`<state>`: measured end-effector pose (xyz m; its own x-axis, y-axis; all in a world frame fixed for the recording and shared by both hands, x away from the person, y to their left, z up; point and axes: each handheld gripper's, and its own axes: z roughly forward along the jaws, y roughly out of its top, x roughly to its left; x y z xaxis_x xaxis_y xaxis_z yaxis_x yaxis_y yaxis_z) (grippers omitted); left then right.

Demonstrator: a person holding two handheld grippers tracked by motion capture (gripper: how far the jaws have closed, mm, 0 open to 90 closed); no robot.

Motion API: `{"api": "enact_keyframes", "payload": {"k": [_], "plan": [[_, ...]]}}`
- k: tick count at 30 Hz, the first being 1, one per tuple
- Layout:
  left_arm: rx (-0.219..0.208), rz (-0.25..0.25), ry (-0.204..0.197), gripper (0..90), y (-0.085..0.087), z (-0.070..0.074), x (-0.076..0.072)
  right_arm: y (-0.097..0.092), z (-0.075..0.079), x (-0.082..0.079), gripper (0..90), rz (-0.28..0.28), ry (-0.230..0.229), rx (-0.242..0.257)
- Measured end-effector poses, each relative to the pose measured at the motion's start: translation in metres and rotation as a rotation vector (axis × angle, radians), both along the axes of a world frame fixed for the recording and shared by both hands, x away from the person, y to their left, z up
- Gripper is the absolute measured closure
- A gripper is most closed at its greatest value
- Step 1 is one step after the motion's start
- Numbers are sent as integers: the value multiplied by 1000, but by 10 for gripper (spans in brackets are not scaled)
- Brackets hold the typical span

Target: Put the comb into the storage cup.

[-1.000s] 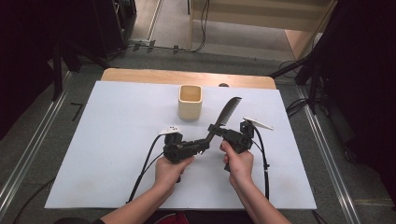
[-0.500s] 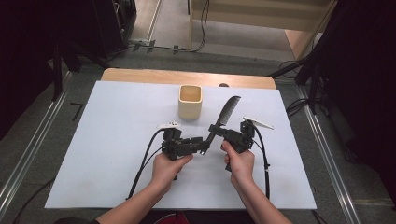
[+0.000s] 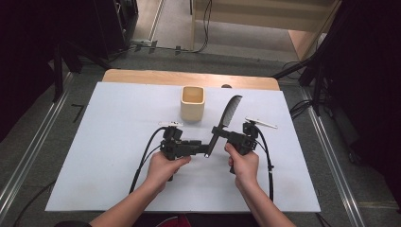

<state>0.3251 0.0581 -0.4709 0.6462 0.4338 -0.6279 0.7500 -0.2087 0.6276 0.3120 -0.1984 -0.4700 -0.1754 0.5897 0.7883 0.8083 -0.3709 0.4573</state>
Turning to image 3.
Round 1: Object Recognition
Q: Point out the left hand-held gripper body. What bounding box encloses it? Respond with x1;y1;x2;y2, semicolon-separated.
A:
158;120;193;162

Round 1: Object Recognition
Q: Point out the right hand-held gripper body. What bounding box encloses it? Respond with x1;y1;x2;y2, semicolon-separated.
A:
227;117;279;156

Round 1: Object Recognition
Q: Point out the dark kitchen knife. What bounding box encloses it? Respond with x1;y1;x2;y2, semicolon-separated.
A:
203;95;244;159

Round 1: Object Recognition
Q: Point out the person's left hand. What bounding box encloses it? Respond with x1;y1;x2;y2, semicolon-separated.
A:
145;151;193;194

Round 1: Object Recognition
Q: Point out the person's right hand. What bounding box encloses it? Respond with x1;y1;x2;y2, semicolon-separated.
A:
223;142;261;191

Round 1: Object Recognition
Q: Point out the beige square cup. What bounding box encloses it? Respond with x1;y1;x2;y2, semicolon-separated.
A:
180;85;206;123

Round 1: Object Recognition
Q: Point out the white table board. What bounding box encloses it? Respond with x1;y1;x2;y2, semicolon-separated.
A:
44;81;322;213

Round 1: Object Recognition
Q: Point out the person's dark clothing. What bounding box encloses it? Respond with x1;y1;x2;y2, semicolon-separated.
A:
54;213;263;227

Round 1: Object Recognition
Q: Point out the person's red garment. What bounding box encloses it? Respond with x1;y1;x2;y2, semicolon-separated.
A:
155;214;191;227

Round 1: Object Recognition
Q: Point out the wooden table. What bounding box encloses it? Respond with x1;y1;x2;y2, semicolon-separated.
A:
101;68;281;92

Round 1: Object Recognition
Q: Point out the black metal stand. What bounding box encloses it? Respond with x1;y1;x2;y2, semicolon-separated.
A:
50;39;112;103
271;46;330;117

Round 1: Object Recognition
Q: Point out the light wooden furniture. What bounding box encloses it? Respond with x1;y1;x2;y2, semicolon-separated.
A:
189;0;344;62

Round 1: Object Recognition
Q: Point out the black cabinet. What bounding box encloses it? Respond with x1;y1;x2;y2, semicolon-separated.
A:
94;0;140;61

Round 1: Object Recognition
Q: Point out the dark curtain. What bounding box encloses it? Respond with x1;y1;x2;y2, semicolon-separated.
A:
321;0;401;214
0;0;96;144

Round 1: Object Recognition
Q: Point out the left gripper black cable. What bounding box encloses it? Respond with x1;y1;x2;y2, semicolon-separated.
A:
128;126;167;195

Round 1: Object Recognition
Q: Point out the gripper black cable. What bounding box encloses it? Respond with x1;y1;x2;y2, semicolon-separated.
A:
253;125;275;203
128;126;167;195

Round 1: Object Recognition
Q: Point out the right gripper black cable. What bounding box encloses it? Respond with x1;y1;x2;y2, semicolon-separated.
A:
253;125;275;203

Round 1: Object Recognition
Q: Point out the bundle of black floor cables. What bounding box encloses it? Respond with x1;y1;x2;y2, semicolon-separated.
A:
288;98;317;121

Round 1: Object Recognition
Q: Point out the metal floor rail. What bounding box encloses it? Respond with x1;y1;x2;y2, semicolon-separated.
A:
0;71;76;222
298;85;367;227

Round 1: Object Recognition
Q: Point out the hanging black cable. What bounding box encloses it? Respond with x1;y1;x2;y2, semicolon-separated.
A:
191;0;214;54

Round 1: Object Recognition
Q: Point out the black floor cable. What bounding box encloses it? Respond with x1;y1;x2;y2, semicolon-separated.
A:
12;179;57;227

